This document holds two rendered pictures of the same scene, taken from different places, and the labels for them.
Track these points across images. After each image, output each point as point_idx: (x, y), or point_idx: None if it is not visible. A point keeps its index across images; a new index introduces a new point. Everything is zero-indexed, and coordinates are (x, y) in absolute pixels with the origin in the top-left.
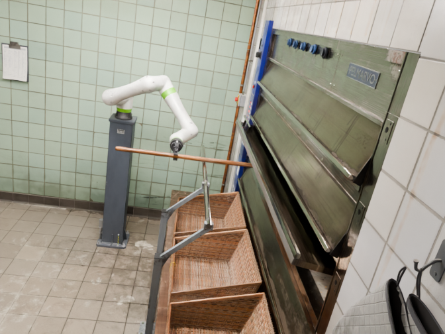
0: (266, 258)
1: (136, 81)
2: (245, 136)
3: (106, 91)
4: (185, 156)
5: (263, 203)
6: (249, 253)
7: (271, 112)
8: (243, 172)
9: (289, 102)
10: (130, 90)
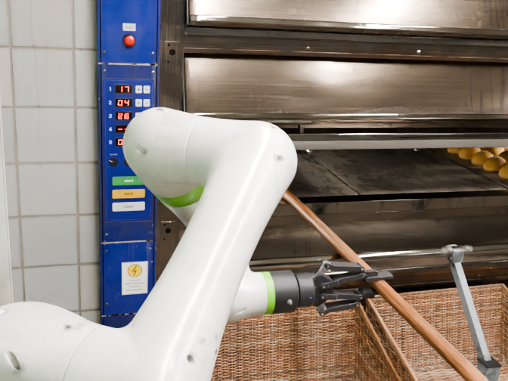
0: (495, 254)
1: (262, 179)
2: (365, 134)
3: (178, 371)
4: (368, 265)
5: (410, 216)
6: (429, 300)
7: (308, 69)
8: (159, 271)
9: (465, 20)
10: (261, 234)
